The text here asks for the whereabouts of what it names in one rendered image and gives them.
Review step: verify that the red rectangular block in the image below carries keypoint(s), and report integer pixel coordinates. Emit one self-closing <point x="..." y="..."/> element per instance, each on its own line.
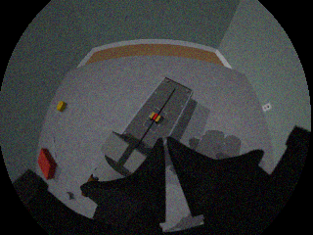
<point x="47" y="164"/>

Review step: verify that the yellow short cylinder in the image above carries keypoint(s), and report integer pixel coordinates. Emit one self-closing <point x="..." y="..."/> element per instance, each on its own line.
<point x="61" y="106"/>

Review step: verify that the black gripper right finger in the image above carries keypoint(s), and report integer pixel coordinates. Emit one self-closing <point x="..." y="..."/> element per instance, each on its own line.
<point x="200" y="176"/>

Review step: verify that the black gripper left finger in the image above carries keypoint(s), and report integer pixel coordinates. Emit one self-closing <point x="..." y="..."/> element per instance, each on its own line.
<point x="145" y="188"/>

